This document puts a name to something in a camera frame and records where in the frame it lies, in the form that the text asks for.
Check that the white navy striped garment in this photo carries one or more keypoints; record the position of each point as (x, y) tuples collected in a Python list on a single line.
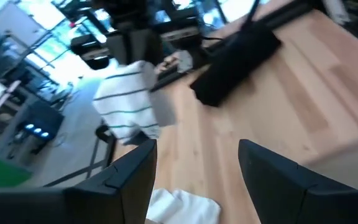
[(182, 208)]

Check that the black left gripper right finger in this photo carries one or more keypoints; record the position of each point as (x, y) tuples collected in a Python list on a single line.
[(291, 202)]

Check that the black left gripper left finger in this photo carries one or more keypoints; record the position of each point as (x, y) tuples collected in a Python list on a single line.
[(73, 205)]

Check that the black equipment box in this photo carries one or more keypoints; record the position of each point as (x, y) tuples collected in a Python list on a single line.
[(42, 118)]

